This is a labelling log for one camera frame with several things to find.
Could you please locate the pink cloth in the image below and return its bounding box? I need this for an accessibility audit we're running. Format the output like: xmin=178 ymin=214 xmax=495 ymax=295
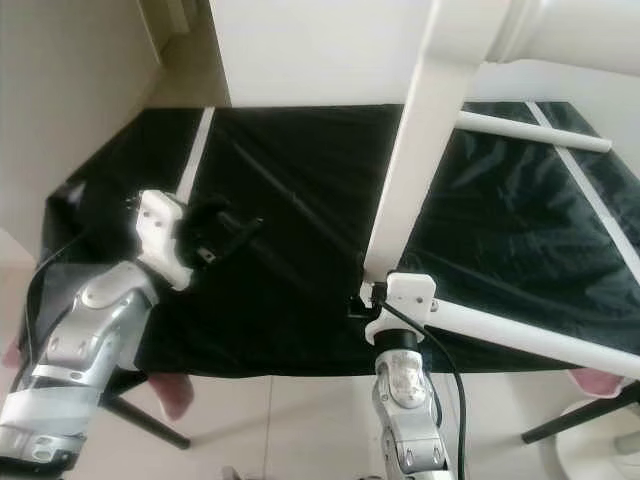
xmin=150 ymin=375 xmax=193 ymax=421
xmin=5 ymin=340 xmax=27 ymax=371

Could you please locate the dark metal bed leg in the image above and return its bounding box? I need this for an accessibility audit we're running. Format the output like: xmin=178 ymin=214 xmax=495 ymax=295
xmin=520 ymin=385 xmax=640 ymax=444
xmin=100 ymin=395 xmax=191 ymax=451

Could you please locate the pink item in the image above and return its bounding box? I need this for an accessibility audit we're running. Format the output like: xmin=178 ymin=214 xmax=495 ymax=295
xmin=570 ymin=368 xmax=626 ymax=397

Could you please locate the white standing fan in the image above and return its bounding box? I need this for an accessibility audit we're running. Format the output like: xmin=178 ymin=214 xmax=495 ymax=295
xmin=555 ymin=400 xmax=640 ymax=480

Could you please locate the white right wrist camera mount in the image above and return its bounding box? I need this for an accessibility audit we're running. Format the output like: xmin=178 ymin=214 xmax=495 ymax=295
xmin=363 ymin=272 xmax=438 ymax=346

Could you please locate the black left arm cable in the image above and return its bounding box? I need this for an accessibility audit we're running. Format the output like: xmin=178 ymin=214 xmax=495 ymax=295
xmin=25 ymin=225 xmax=141 ymax=301

